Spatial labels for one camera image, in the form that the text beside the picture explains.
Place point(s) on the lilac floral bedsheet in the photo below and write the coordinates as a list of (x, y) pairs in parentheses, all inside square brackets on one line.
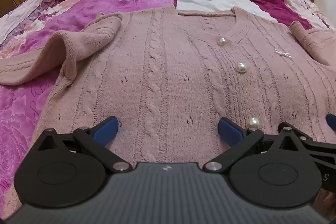
[(23, 11)]

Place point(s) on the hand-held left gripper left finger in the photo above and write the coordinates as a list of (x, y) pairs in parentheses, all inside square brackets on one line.
[(106, 129)]

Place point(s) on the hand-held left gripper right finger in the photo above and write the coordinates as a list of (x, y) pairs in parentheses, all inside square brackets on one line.
[(231, 130)]

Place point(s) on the pink knit cardigan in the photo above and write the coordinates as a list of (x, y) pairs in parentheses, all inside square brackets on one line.
[(170, 69)]

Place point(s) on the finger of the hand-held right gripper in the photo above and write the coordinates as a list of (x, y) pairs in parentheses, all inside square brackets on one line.
[(320, 148), (332, 121)]

